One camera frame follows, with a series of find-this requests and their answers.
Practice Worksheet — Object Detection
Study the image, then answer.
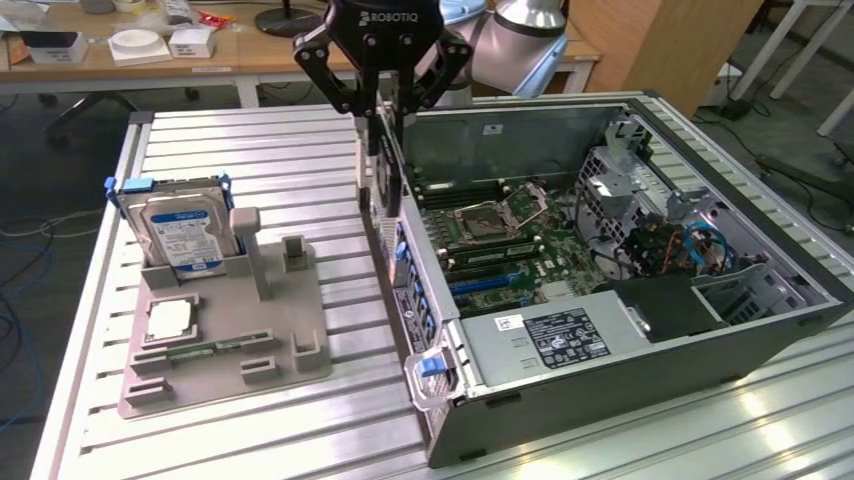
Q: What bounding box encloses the blue wire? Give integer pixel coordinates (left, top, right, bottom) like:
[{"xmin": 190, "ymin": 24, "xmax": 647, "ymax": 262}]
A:
[{"xmin": 686, "ymin": 222, "xmax": 739, "ymax": 274}]

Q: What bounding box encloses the open black PC case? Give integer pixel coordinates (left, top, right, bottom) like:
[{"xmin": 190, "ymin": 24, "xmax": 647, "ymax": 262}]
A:
[{"xmin": 356, "ymin": 90, "xmax": 854, "ymax": 469}]

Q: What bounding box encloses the blue expansion slot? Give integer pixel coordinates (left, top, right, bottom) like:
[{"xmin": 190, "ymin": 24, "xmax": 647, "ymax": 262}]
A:
[{"xmin": 449, "ymin": 272, "xmax": 521, "ymax": 297}]

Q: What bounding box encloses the white box with round hole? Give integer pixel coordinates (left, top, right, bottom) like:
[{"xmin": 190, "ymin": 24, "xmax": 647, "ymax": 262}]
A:
[{"xmin": 105, "ymin": 27, "xmax": 173, "ymax": 67}]

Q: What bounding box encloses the blue floor cable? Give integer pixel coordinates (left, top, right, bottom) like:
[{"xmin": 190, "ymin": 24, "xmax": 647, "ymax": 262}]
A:
[{"xmin": 0, "ymin": 239, "xmax": 58, "ymax": 431}]

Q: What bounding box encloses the white floor cable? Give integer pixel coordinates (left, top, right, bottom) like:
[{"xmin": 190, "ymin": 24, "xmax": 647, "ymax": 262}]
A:
[{"xmin": 0, "ymin": 208, "xmax": 112, "ymax": 239}]

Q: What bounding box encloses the Nvidia GPU graphics card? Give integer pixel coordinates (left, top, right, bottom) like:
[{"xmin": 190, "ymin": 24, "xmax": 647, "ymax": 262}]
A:
[{"xmin": 364, "ymin": 69, "xmax": 409, "ymax": 219}]

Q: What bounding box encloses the silver CPU chip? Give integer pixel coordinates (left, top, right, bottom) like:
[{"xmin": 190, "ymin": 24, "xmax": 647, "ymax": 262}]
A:
[{"xmin": 145, "ymin": 299, "xmax": 198, "ymax": 344}]

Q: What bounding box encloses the dark RAM stick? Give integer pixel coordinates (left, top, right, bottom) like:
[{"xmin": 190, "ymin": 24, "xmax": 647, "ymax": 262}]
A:
[{"xmin": 445, "ymin": 243, "xmax": 540, "ymax": 266}]

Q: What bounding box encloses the small white labelled box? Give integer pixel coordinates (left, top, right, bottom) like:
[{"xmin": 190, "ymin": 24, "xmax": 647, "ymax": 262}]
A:
[{"xmin": 168, "ymin": 27, "xmax": 218, "ymax": 59}]

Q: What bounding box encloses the white box with black lid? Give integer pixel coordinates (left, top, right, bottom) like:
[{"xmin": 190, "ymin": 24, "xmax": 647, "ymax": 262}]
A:
[{"xmin": 18, "ymin": 30, "xmax": 90, "ymax": 65}]

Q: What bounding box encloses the black round lamp base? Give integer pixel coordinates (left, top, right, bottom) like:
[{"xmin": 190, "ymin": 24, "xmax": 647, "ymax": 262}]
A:
[{"xmin": 253, "ymin": 0, "xmax": 329, "ymax": 39}]

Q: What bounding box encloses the CPU socket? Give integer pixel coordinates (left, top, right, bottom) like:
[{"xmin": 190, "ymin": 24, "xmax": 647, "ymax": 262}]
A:
[{"xmin": 452, "ymin": 202, "xmax": 519, "ymax": 239}]

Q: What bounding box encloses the grey 3D-printed parts rack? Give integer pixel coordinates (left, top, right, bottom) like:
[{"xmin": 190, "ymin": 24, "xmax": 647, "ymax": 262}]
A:
[{"xmin": 116, "ymin": 204, "xmax": 335, "ymax": 421}]

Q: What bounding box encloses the green RAM stick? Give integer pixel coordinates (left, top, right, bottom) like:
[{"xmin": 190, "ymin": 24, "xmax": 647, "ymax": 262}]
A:
[{"xmin": 162, "ymin": 335, "xmax": 252, "ymax": 359}]

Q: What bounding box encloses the metal socket cover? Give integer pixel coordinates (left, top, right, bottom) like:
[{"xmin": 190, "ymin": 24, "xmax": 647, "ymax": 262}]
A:
[{"xmin": 499, "ymin": 179, "xmax": 552, "ymax": 231}]

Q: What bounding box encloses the wooden desk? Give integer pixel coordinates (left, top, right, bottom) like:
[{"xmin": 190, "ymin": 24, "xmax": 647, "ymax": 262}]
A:
[{"xmin": 0, "ymin": 0, "xmax": 601, "ymax": 109}]

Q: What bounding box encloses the perforated metal disk bay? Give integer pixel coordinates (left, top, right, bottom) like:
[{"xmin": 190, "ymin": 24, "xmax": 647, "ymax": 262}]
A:
[{"xmin": 572, "ymin": 147, "xmax": 675, "ymax": 236}]

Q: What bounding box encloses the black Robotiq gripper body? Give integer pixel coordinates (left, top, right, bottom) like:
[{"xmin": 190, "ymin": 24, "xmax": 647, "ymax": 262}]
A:
[{"xmin": 323, "ymin": 0, "xmax": 445, "ymax": 77}]

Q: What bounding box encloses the black floor stand leg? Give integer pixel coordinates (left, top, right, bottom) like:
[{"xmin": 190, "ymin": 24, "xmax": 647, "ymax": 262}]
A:
[{"xmin": 756, "ymin": 153, "xmax": 854, "ymax": 201}]

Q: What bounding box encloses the white table frame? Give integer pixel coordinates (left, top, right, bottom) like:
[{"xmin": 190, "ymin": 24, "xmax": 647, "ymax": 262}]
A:
[{"xmin": 730, "ymin": 0, "xmax": 854, "ymax": 136}]

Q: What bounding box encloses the green motherboard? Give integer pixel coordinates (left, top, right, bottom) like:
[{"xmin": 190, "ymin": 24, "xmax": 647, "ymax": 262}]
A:
[{"xmin": 403, "ymin": 164, "xmax": 605, "ymax": 321}]

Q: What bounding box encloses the grey power supply unit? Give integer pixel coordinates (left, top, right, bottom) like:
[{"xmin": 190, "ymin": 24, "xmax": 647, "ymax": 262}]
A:
[{"xmin": 456, "ymin": 290, "xmax": 652, "ymax": 389}]

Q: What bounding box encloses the black chair base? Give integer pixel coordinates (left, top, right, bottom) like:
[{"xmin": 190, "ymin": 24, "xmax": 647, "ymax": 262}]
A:
[{"xmin": 40, "ymin": 91, "xmax": 140, "ymax": 149}]

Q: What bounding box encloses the red wire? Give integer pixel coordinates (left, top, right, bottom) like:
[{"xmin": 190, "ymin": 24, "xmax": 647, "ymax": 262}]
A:
[{"xmin": 659, "ymin": 227, "xmax": 699, "ymax": 274}]

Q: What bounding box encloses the wooden cabinet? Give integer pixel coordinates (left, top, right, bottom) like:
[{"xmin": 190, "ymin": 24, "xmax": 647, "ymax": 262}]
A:
[{"xmin": 585, "ymin": 0, "xmax": 766, "ymax": 119}]

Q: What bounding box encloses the hard disk in blue caddy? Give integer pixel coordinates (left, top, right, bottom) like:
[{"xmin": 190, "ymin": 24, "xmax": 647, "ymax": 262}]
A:
[{"xmin": 102, "ymin": 169, "xmax": 245, "ymax": 281}]

